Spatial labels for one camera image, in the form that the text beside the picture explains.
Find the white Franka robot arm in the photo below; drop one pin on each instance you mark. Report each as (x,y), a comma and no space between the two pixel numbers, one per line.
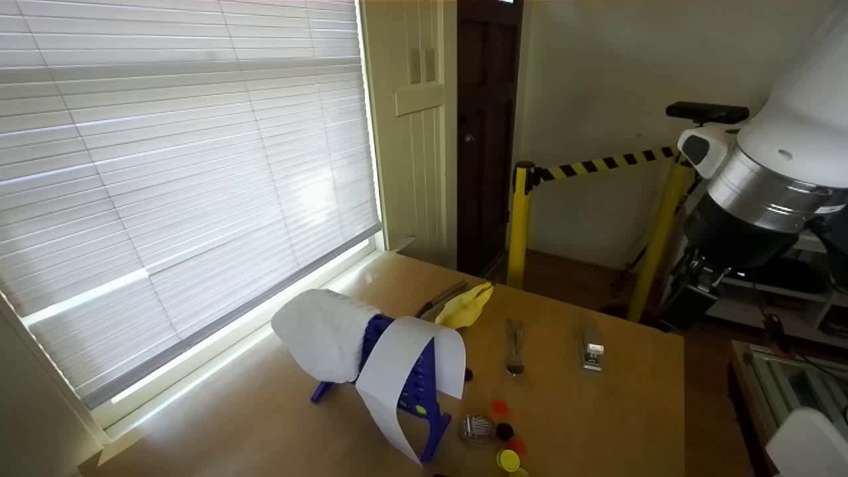
(797,115)

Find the blue connect four gameboard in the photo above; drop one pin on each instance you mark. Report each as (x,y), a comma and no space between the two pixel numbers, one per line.
(422,387)

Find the cream panelled door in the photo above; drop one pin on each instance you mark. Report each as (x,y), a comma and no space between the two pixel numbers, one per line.
(415,134)

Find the dark brown wooden door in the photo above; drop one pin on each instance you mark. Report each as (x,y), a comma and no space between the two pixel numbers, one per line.
(489,134)

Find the white paper strip loop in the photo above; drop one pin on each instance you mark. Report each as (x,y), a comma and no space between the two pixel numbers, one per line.
(393,371)

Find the silver metal fork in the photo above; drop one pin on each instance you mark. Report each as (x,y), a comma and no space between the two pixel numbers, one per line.
(521,346)
(513,348)

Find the black game disc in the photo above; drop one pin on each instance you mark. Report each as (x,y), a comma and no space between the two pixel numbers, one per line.
(468,375)
(505,429)

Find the red game disc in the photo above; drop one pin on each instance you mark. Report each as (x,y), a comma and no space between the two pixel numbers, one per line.
(500,408)
(519,445)

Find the yellow black caution tape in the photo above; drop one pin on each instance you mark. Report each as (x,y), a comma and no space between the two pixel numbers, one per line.
(599,166)

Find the yellow game disc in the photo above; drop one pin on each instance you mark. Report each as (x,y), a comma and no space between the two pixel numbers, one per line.
(507,460)

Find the large white window blind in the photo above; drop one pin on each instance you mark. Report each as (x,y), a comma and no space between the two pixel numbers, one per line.
(175,176)

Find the grey metal rack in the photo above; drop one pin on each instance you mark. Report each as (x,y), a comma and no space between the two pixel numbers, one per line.
(785,380)

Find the black stereo camera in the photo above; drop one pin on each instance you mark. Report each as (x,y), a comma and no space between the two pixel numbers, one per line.
(707,113)

